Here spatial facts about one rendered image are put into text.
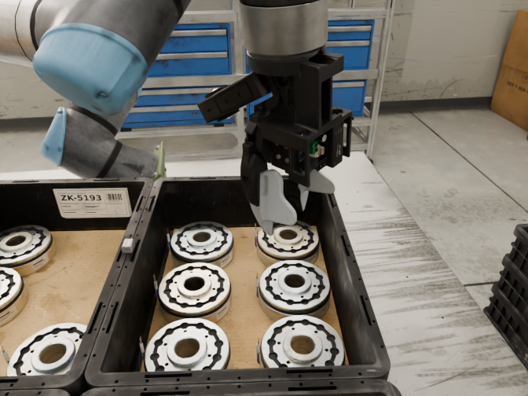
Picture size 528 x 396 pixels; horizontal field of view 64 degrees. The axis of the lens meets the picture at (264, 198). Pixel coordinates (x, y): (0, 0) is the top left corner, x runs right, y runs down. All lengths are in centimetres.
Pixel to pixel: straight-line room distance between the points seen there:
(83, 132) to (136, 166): 13
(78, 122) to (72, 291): 41
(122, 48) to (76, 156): 65
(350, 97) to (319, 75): 230
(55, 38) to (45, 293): 45
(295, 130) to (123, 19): 17
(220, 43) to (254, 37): 207
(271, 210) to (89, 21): 25
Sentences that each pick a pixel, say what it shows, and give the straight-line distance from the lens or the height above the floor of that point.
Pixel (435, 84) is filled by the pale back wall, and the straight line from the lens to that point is 388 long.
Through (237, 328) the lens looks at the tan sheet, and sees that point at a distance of 61.
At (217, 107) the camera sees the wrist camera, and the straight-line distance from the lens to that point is 46.
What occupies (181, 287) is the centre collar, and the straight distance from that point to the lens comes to 62.
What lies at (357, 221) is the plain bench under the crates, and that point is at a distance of 104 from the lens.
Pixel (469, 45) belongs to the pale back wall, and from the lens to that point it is 392.
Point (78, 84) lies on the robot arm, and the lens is 34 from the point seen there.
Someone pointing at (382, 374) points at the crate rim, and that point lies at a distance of 45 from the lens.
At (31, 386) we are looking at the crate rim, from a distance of 48.
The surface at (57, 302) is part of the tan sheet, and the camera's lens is 71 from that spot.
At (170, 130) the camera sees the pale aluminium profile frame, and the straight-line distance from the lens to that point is 257.
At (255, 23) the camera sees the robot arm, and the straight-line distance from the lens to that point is 37.
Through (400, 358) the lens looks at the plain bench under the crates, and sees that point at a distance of 77.
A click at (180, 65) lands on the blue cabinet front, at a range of 247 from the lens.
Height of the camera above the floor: 129
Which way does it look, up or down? 32 degrees down
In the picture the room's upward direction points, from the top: straight up
